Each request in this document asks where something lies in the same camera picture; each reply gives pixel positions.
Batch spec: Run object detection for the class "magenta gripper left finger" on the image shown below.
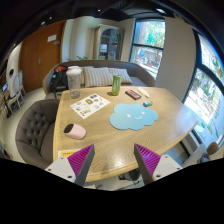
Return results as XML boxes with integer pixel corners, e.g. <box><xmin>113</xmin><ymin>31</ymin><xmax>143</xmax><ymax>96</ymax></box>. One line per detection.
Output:
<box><xmin>45</xmin><ymin>143</ymin><xmax>96</xmax><ymax>187</ymax></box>

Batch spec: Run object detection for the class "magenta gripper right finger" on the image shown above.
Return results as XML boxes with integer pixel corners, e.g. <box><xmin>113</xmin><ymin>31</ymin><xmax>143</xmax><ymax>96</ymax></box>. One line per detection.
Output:
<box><xmin>133</xmin><ymin>143</ymin><xmax>184</xmax><ymax>186</ymax></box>

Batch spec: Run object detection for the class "pink computer mouse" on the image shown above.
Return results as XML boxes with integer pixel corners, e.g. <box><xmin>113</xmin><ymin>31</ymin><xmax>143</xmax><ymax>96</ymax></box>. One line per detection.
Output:
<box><xmin>64</xmin><ymin>124</ymin><xmax>86</xmax><ymax>140</ymax></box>

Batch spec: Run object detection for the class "blue cloud mouse pad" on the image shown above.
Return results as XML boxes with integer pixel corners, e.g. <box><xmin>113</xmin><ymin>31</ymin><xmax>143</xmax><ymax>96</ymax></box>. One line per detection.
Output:
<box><xmin>109</xmin><ymin>103</ymin><xmax>158</xmax><ymax>130</ymax></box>

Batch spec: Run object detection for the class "yellow label sticker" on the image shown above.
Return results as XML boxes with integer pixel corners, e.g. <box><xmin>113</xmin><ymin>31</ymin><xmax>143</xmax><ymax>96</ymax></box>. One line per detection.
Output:
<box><xmin>58</xmin><ymin>149</ymin><xmax>80</xmax><ymax>158</ymax></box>

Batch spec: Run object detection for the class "grey tufted armchair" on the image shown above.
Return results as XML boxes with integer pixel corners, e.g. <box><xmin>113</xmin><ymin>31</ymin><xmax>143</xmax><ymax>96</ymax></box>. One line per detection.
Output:
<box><xmin>15</xmin><ymin>99</ymin><xmax>59</xmax><ymax>169</ymax></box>

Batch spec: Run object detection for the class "white sticker sheet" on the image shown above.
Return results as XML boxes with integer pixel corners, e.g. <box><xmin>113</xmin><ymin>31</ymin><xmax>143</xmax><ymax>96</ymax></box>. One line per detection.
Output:
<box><xmin>71</xmin><ymin>94</ymin><xmax>110</xmax><ymax>119</ymax></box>

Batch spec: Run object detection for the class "white pen case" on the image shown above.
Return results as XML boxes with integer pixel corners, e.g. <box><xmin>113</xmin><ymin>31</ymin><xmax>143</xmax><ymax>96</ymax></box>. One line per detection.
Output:
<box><xmin>137</xmin><ymin>87</ymin><xmax>149</xmax><ymax>98</ymax></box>

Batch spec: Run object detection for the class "black backpack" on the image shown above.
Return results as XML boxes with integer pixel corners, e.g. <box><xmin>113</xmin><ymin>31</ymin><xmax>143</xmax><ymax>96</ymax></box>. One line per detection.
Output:
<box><xmin>50</xmin><ymin>65</ymin><xmax>68</xmax><ymax>92</ymax></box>

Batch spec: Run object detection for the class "striped cushion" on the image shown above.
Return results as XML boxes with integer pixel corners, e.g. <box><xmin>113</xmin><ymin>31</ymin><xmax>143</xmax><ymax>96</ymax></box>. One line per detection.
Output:
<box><xmin>109</xmin><ymin>68</ymin><xmax>132</xmax><ymax>84</ymax></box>
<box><xmin>84</xmin><ymin>67</ymin><xmax>113</xmax><ymax>88</ymax></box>

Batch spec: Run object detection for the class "grey sofa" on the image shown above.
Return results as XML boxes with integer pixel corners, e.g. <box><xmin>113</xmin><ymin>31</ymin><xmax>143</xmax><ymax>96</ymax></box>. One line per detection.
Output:
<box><xmin>43</xmin><ymin>60</ymin><xmax>155</xmax><ymax>99</ymax></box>

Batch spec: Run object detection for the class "green can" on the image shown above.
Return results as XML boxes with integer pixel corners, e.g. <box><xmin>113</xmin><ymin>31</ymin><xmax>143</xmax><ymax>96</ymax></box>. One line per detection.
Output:
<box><xmin>112</xmin><ymin>75</ymin><xmax>122</xmax><ymax>96</ymax></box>

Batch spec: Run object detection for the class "clear plastic tumbler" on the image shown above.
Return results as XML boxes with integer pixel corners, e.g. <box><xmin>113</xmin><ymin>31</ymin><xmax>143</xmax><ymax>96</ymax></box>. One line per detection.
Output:
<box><xmin>66</xmin><ymin>66</ymin><xmax>81</xmax><ymax>99</ymax></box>

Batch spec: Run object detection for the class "orange wooden door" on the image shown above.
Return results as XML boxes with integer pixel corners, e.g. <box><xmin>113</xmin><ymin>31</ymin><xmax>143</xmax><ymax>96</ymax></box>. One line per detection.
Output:
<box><xmin>20</xmin><ymin>20</ymin><xmax>66</xmax><ymax>92</ymax></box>

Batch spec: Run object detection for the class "glass door cabinet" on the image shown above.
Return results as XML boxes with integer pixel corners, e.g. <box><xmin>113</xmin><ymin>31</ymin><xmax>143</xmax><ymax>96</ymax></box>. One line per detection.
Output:
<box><xmin>93</xmin><ymin>24</ymin><xmax>123</xmax><ymax>60</ymax></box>

